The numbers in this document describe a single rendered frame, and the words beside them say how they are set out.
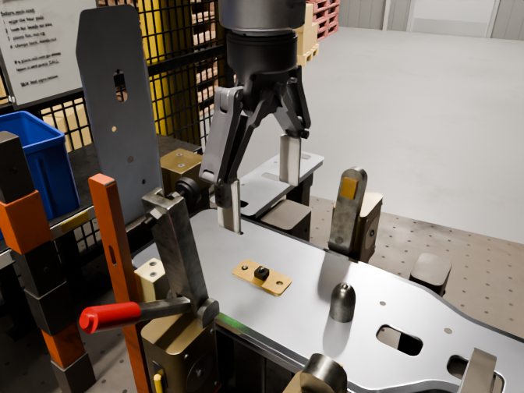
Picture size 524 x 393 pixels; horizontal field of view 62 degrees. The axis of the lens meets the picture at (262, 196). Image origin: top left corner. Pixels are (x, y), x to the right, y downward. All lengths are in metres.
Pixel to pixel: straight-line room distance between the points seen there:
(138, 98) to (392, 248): 0.79
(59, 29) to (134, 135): 0.32
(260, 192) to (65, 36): 0.49
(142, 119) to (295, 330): 0.41
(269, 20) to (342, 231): 0.38
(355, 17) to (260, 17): 8.26
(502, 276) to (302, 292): 0.72
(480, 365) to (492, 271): 0.93
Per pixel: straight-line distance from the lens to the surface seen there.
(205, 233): 0.73
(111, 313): 0.41
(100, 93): 0.68
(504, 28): 8.45
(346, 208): 0.69
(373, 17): 8.62
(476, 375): 0.32
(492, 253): 1.31
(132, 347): 0.65
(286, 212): 0.81
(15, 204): 0.67
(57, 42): 0.97
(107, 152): 0.71
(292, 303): 0.60
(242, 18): 0.45
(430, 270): 0.71
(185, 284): 0.47
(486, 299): 1.16
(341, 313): 0.57
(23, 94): 0.94
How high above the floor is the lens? 1.42
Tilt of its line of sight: 31 degrees down
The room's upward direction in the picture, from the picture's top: straight up
